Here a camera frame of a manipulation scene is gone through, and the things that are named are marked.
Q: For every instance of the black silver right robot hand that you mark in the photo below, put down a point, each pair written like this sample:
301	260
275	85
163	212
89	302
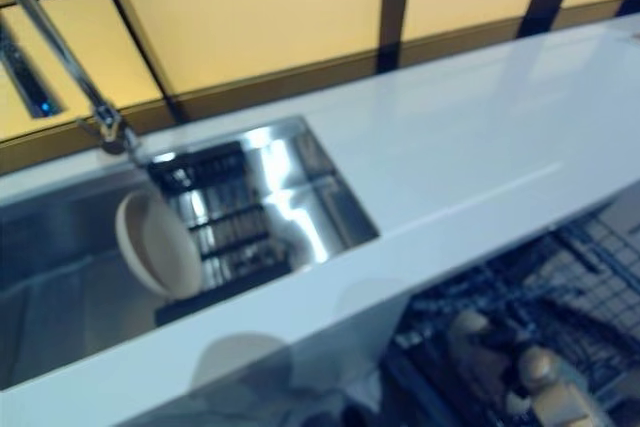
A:
542	372

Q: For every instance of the grey cabinet door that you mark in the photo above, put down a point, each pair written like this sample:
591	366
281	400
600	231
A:
310	377

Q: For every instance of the black sink dish rack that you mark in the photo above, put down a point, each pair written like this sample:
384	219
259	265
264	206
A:
230	227

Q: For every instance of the stainless steel sink basin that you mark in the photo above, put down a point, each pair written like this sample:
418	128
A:
60	257

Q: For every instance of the chrome gooseneck kitchen faucet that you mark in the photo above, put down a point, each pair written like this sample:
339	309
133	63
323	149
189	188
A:
55	42

